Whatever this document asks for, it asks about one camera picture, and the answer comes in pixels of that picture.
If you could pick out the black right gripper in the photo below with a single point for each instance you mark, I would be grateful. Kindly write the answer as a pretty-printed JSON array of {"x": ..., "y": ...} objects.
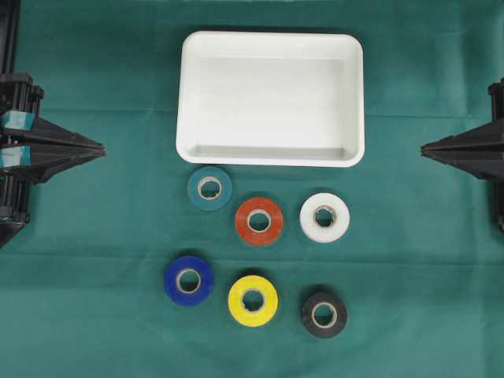
[{"x": 478, "y": 151}]

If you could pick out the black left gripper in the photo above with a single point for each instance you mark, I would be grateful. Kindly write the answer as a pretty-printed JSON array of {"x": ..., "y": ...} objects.
[{"x": 22, "y": 164}]

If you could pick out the black tape roll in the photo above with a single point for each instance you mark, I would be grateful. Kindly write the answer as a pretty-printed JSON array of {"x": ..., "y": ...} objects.
[{"x": 324, "y": 315}]

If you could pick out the yellow tape roll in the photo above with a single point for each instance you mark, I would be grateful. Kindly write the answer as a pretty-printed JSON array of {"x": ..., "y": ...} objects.
[{"x": 253, "y": 301}]

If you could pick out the teal tape roll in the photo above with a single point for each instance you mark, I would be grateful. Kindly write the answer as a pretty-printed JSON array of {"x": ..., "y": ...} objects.
[{"x": 209, "y": 188}]

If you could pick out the white tape roll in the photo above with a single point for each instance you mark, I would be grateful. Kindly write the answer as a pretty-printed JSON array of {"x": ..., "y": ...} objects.
[{"x": 324, "y": 217}]

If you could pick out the blue tape roll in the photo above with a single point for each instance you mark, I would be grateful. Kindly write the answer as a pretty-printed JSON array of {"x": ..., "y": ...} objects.
[{"x": 188, "y": 280}]

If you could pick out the red tape roll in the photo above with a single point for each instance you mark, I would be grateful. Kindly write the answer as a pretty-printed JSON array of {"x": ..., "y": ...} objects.
[{"x": 259, "y": 221}]

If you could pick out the white rectangular plastic tray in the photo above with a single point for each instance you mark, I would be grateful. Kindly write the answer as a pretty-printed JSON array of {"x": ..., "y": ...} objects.
[{"x": 271, "y": 98}]

